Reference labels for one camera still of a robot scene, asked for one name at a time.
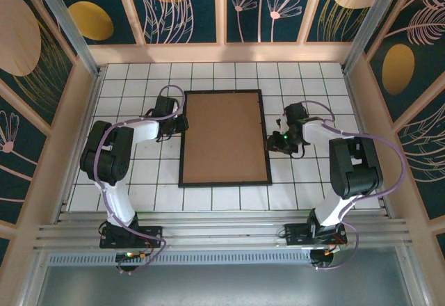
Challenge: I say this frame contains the brown backing board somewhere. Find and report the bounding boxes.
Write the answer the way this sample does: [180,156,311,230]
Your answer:
[181,92,269,184]

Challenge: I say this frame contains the black picture frame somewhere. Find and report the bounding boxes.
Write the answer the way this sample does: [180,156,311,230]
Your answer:
[177,89,274,188]

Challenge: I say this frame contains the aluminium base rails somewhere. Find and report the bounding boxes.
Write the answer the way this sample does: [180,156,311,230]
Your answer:
[33,210,414,252]

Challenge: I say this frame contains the small controller board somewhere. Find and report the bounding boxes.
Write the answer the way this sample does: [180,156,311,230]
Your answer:
[115,250,147,262]

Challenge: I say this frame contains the grey metal sheet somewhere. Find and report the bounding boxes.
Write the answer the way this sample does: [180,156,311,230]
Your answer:
[20,250,428,306]

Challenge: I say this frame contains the aluminium side rail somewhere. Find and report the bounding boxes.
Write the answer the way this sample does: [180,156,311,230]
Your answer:
[342,67,396,218]
[51,69,104,223]

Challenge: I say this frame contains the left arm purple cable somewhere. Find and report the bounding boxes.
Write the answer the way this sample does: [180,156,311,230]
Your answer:
[93,85,168,275]

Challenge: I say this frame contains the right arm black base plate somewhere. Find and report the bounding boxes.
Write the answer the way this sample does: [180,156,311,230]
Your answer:
[284,223,348,248]

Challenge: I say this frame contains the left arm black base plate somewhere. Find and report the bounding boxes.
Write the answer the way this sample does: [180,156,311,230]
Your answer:
[99,225,163,250]

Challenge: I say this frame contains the slotted grey cable duct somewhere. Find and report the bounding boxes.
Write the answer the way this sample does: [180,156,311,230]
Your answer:
[47,252,314,266]

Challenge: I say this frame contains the aluminium corner post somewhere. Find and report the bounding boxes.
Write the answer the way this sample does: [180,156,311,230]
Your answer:
[29,0,102,77]
[342,0,407,74]

